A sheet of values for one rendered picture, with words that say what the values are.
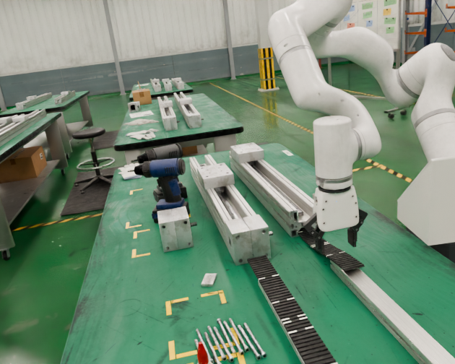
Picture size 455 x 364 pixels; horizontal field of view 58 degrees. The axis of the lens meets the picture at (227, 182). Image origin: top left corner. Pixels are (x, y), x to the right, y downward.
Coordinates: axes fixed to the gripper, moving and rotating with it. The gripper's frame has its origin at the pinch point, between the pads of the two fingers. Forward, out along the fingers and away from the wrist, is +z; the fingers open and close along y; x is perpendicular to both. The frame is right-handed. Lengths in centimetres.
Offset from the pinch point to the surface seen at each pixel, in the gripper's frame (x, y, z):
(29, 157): 374, -165, 39
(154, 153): 69, -40, -14
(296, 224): 19.7, -2.9, 2.3
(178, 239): 26.9, -37.3, 3.0
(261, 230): 10.7, -15.9, -2.6
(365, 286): -14.6, -0.4, 3.3
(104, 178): 367, -95, 75
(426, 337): -32.6, 1.0, 3.3
